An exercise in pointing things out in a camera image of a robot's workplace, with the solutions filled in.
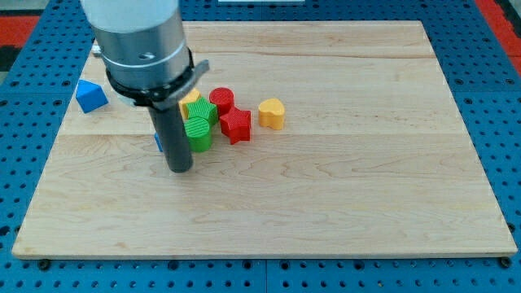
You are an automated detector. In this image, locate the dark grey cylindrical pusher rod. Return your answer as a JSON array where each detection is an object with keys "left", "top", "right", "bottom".
[{"left": 148, "top": 104, "right": 193, "bottom": 173}]

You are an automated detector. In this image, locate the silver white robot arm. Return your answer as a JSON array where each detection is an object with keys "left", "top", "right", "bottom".
[{"left": 81, "top": 0, "right": 209, "bottom": 173}]

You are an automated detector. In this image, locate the blue block behind rod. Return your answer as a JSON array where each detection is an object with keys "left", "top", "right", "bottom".
[{"left": 154, "top": 133, "right": 163, "bottom": 152}]

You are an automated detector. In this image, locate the green cylinder block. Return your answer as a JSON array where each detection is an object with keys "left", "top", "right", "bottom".
[{"left": 185, "top": 117, "right": 212, "bottom": 152}]

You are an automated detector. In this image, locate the green star block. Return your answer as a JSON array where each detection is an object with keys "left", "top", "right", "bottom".
[{"left": 186, "top": 98, "right": 218, "bottom": 126}]

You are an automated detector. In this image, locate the yellow block behind rod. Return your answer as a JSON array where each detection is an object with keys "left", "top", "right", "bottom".
[{"left": 178, "top": 88, "right": 201, "bottom": 120}]

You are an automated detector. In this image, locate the red cylinder block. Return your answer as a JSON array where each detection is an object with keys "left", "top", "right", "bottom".
[{"left": 209, "top": 87, "right": 234, "bottom": 116}]

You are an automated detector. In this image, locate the red star block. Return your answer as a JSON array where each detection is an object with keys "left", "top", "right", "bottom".
[{"left": 220, "top": 106, "right": 252, "bottom": 145}]

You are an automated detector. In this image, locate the blue triangular block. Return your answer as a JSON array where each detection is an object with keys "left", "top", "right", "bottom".
[{"left": 76, "top": 80, "right": 108, "bottom": 113}]

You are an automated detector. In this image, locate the yellow heart block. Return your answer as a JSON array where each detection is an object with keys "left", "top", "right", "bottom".
[{"left": 258, "top": 98, "right": 286, "bottom": 130}]

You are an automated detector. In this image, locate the wooden board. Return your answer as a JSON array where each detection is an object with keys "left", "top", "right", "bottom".
[{"left": 12, "top": 21, "right": 518, "bottom": 260}]

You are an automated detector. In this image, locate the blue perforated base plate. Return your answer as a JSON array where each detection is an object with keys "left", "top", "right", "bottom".
[{"left": 1, "top": 0, "right": 520, "bottom": 292}]

